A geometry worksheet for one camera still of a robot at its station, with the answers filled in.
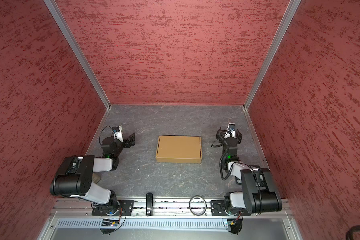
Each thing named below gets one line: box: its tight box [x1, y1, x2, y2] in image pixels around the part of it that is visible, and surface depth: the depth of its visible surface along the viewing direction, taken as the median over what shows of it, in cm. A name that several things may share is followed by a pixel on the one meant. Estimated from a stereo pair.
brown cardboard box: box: [155, 135, 203, 164], surface depth 91 cm
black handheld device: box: [146, 192, 154, 217], surface depth 73 cm
